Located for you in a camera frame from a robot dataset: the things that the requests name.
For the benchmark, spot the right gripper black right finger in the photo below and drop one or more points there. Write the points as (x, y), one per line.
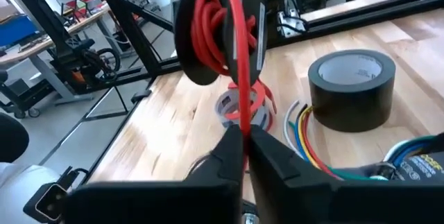
(295, 196)

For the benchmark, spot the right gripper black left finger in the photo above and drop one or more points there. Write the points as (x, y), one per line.
(208, 196)

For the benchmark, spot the background black robot arm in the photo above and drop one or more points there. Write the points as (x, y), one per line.
(83, 61)

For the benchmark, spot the clear tape red dispenser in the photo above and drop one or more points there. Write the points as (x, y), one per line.
(225, 104)

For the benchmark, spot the black tape roll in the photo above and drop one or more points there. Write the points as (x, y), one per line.
(347, 109)

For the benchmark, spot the black wheeled stool base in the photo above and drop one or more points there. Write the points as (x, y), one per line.
(24, 95)

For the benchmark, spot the wooden workbench grey legs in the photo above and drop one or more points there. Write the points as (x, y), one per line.
(45, 45)

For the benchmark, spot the blue box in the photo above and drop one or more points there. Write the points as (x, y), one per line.
(17, 30)

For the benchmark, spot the black aluminium frame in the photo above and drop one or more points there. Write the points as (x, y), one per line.
(347, 26)

